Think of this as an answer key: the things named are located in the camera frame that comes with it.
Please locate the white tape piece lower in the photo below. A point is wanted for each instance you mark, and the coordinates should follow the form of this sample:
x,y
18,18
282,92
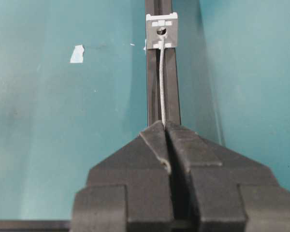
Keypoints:
x,y
77,54

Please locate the black square extrusion frame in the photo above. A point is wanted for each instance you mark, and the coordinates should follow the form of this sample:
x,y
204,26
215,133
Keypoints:
x,y
35,226

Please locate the silver metal fitting with hole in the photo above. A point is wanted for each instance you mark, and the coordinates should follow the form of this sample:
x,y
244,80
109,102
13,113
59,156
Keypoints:
x,y
161,28

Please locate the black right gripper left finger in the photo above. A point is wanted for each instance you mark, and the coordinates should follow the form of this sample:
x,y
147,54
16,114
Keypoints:
x,y
130,190

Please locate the lower black aluminium rail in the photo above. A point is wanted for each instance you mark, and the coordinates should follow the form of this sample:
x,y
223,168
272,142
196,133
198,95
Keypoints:
x,y
161,73

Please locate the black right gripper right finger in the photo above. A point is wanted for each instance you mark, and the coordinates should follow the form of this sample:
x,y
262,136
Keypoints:
x,y
228,191

